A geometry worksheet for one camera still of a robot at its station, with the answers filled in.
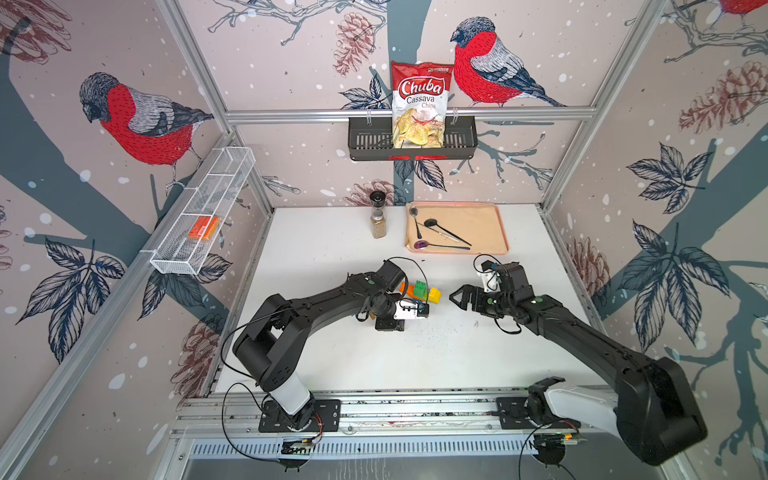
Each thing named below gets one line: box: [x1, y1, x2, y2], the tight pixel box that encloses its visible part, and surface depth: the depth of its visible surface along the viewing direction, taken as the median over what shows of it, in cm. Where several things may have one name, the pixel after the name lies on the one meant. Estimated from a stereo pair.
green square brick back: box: [414, 280, 427, 301], surface depth 90 cm
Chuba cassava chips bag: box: [391, 61, 454, 149], surface depth 87 cm
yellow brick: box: [428, 287, 442, 304], surface depth 90 cm
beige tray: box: [405, 202, 510, 255], surface depth 117 cm
